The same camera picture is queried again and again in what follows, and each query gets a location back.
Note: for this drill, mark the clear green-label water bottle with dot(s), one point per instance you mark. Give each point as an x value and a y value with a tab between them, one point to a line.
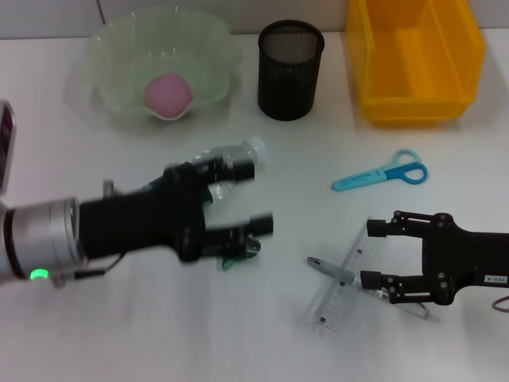
256	146

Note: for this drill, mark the pink peach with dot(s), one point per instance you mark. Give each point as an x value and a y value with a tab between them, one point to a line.
167	95

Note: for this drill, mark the green plastic wrapper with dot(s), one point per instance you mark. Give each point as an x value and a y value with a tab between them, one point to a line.
238	262

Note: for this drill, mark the translucent green fruit plate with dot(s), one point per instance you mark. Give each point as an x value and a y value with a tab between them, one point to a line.
119	59

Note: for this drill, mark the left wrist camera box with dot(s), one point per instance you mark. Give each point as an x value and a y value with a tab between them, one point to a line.
6	147

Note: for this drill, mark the clear plastic ruler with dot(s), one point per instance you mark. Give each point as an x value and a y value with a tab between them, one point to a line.
338	302

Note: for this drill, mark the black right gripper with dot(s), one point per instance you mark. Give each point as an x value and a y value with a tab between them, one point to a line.
469	254

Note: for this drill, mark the yellow plastic bin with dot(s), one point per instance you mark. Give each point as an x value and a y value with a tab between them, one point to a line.
417	107

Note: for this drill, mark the clear grey pen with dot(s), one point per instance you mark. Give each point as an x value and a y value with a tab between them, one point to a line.
326	267

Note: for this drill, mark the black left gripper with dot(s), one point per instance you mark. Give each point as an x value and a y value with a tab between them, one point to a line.
139	227

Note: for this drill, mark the blue capped scissors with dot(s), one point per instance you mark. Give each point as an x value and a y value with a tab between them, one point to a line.
358	181

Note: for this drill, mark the black mesh pen holder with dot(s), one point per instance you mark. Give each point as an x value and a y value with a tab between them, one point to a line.
286	87

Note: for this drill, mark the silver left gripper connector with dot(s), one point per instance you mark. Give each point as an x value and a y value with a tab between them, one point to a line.
108	188

